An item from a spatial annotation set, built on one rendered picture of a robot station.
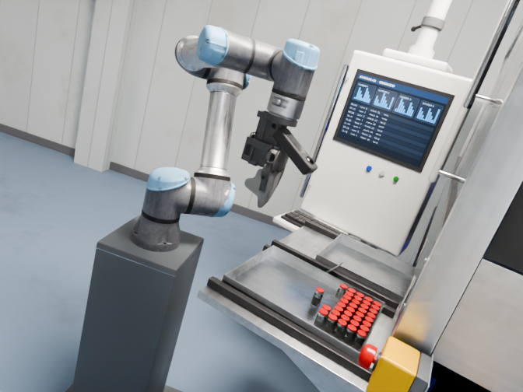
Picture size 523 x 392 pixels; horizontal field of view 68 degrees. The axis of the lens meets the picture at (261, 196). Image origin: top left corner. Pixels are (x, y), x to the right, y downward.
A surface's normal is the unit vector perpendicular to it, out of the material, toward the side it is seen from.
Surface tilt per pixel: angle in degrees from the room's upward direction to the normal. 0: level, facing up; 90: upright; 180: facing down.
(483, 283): 90
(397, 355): 0
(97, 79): 90
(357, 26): 90
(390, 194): 90
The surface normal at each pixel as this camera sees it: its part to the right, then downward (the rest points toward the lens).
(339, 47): -0.18, 0.27
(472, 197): -0.46, 0.16
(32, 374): 0.28, -0.91
